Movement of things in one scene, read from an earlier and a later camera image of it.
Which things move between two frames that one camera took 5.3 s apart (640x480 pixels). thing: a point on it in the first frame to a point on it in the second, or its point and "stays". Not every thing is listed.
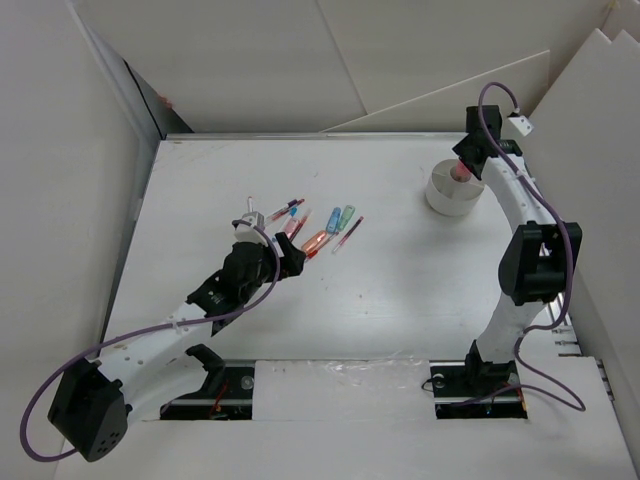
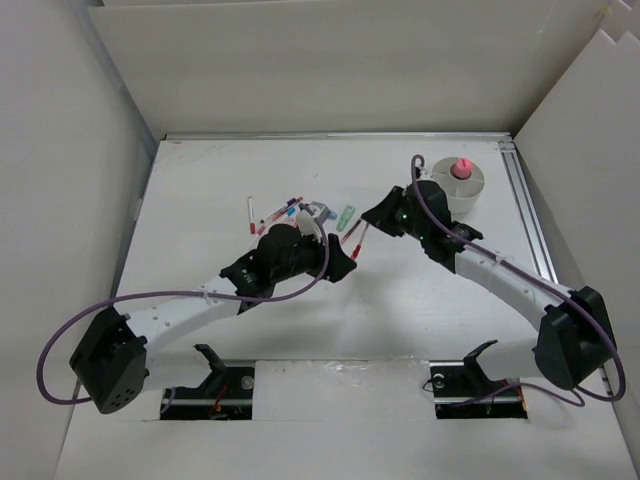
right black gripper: x=459 y=149 to x=381 y=214
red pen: x=348 y=234 stays
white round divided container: x=448 y=195 stays
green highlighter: x=345 y=217 stays
